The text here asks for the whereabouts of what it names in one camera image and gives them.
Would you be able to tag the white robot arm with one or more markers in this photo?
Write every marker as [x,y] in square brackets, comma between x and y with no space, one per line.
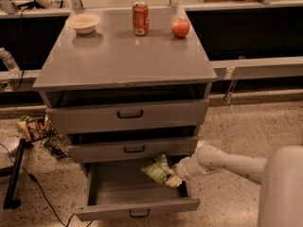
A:
[280,177]

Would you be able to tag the dark snack bag on floor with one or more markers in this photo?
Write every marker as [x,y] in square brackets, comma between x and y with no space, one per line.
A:
[56,146]

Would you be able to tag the top grey drawer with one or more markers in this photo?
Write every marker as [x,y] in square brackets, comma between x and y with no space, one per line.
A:
[126,117]

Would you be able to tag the clear plastic water bottle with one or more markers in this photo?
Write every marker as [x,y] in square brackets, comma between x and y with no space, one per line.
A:
[10,63]

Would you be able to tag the brown snack bag on floor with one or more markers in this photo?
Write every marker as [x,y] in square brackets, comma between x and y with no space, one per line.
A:
[35,128]

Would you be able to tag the grey drawer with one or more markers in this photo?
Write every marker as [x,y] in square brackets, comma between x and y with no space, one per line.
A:
[126,117]
[129,150]
[119,189]

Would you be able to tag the metal clamp bracket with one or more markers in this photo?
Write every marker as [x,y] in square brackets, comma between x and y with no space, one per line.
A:
[229,72]

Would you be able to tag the middle grey drawer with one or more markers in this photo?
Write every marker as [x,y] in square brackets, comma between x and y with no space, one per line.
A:
[129,150]

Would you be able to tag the beige paper bowl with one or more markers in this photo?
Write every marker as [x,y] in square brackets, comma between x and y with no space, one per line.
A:
[83,23]

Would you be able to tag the red apple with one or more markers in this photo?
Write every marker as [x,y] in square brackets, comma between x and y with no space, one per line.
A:
[180,28]

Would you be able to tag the bottom grey drawer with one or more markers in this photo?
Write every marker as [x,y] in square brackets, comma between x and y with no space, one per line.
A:
[119,189]

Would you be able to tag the green jalapeno chip bag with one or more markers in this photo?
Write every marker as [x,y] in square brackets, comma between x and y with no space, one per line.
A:
[158,169]

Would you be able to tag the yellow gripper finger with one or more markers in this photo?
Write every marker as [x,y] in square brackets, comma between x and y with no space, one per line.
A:
[173,181]

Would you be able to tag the white bowl on floor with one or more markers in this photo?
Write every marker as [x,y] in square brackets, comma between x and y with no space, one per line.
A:
[10,145]

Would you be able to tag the black stand leg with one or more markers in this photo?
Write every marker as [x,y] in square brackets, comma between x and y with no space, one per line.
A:
[10,202]

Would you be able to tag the orange soda can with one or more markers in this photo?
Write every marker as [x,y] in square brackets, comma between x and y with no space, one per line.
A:
[140,18]

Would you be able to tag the grey drawer cabinet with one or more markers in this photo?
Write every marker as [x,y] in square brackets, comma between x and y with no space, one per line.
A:
[113,66]

